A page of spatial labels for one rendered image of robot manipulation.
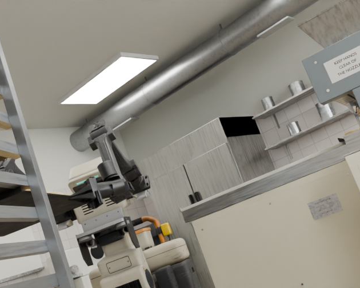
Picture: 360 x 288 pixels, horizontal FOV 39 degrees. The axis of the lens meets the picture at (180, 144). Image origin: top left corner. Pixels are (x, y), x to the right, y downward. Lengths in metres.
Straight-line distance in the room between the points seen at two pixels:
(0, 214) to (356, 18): 1.26
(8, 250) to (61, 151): 6.22
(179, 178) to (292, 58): 2.04
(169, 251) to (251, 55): 4.39
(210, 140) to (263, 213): 4.17
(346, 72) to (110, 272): 1.52
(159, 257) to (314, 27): 1.52
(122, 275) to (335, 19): 1.51
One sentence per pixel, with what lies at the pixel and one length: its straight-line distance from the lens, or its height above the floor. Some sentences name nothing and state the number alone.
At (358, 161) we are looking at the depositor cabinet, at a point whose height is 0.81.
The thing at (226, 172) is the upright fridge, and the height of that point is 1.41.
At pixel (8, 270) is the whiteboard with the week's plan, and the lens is 6.41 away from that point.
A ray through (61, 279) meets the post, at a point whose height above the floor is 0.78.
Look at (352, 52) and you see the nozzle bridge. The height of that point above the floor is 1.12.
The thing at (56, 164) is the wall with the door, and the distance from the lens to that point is 7.25.
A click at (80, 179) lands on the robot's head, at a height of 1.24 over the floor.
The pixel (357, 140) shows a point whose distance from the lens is 1.81.
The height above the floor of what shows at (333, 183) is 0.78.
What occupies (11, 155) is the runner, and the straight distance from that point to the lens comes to 1.42.
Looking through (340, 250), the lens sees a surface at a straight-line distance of 1.90.
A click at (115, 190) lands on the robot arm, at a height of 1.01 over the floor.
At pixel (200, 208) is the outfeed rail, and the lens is 2.06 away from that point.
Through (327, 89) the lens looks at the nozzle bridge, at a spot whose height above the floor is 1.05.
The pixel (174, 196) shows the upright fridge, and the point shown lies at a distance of 6.44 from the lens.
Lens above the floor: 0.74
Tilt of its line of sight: 11 degrees up
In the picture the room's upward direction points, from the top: 20 degrees counter-clockwise
